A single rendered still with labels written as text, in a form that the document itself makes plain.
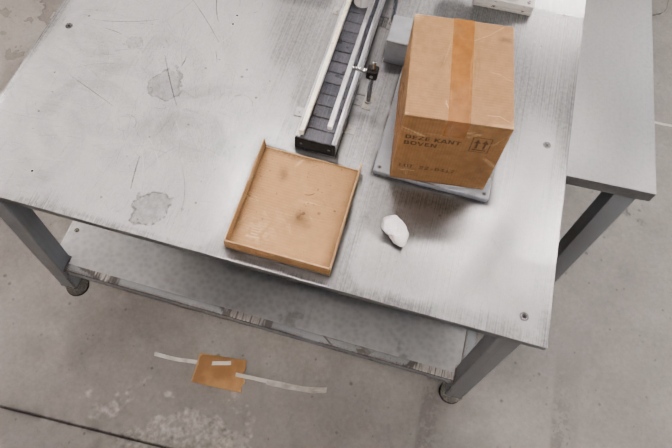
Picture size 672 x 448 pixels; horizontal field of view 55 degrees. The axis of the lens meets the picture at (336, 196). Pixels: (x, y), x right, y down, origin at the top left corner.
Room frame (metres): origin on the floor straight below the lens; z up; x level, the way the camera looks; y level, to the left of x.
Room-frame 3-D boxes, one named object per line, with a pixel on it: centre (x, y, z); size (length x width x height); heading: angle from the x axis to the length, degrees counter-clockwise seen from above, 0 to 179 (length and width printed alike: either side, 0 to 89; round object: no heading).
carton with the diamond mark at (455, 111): (0.98, -0.25, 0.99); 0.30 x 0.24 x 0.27; 178
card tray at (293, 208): (0.73, 0.10, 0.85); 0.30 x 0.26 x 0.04; 170
